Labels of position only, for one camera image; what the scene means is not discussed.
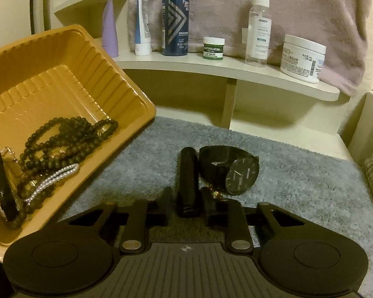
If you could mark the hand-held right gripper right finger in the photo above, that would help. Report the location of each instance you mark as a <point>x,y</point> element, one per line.
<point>209,207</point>

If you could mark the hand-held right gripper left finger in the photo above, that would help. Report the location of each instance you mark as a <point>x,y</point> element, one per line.
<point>165,205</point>

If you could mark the black wrist watch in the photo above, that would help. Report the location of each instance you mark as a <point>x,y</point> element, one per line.
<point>242,173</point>

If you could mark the orange ribbed plastic tray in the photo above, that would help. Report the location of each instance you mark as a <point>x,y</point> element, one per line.
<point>65,77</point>

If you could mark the small gold jewelry piece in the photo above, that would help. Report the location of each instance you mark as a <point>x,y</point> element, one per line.
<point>217,194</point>

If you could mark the grey fluffy mat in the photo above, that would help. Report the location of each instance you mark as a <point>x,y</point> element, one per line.
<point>298,192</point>

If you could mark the white wooden shelf unit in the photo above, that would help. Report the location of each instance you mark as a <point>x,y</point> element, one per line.
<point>205,65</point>

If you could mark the small green jar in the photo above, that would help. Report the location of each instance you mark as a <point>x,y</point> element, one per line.
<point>214,48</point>

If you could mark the white wooden furniture piece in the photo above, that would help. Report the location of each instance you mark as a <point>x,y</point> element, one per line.
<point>360,121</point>

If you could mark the white cream jar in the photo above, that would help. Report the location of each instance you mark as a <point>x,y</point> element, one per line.
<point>303,57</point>

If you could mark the clear spray bottle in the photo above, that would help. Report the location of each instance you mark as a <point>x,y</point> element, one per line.
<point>258,31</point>

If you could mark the purple tube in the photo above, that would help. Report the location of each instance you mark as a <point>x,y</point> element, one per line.
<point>110,31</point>

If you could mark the dark blue spray bottle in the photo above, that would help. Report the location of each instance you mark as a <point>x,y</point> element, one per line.
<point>175,21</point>

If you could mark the white and blue tube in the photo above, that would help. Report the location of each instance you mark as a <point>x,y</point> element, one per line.
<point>143,21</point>

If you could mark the mauve towel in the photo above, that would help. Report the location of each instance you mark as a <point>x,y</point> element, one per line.
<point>314,6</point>

